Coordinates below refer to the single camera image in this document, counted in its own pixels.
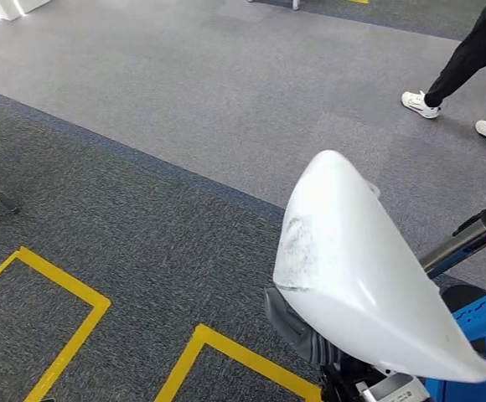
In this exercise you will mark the chrome stanchion post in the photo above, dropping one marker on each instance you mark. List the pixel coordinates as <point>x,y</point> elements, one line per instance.
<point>456,247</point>

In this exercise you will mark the blue metal shelf rack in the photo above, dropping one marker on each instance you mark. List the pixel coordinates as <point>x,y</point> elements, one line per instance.
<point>483,316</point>

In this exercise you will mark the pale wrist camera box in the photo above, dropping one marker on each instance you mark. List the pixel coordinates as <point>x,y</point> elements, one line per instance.
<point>394,391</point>

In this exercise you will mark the white curved plastic part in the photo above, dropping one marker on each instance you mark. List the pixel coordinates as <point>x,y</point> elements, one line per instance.
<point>352,288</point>

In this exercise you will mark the person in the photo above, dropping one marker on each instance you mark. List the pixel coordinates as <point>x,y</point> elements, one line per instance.
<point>469,50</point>

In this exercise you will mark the white cabinet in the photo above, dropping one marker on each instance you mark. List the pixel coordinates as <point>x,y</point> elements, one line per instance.
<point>8,6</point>

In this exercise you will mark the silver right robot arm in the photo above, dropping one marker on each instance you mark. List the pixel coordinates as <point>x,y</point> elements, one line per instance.
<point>339,383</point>

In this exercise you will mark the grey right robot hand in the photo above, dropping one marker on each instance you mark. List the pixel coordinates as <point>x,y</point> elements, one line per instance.
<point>293,333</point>

